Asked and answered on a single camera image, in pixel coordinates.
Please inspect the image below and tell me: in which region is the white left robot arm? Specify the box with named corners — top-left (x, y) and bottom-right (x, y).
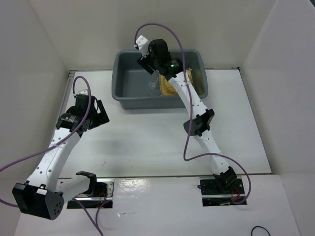
top-left (12, 93), bottom-right (109, 220)

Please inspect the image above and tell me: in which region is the grey plastic bin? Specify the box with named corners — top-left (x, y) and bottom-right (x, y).
top-left (112, 49), bottom-right (208, 110)

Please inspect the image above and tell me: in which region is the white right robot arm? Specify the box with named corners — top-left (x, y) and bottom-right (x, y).
top-left (134, 36), bottom-right (237, 193)

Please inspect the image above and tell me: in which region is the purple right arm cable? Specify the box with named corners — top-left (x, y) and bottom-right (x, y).
top-left (134, 23), bottom-right (252, 205)

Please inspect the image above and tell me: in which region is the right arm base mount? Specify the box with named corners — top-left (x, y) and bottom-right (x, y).
top-left (197, 177), bottom-right (246, 207)

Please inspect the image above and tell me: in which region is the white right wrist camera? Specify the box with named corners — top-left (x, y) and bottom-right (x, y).
top-left (134, 35), bottom-right (150, 57)

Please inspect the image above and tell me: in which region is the clear plastic cup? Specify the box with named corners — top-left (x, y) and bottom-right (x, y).
top-left (147, 74), bottom-right (159, 90)

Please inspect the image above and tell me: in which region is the thin black cable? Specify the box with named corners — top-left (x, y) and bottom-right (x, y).
top-left (251, 225), bottom-right (271, 236)

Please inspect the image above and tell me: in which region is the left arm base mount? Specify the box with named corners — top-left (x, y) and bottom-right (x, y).
top-left (56, 176), bottom-right (114, 209)

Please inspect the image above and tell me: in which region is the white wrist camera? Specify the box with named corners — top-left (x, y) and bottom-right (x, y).
top-left (134, 35), bottom-right (150, 57)
top-left (73, 89), bottom-right (89, 98)

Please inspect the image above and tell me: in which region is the square woven bamboo tray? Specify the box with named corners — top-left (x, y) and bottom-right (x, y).
top-left (159, 68), bottom-right (205, 95)

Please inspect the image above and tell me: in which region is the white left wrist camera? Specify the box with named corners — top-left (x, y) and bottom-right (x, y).
top-left (73, 89), bottom-right (89, 98)

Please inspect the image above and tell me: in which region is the round yellow bamboo plate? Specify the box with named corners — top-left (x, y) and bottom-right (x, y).
top-left (161, 78), bottom-right (178, 96)

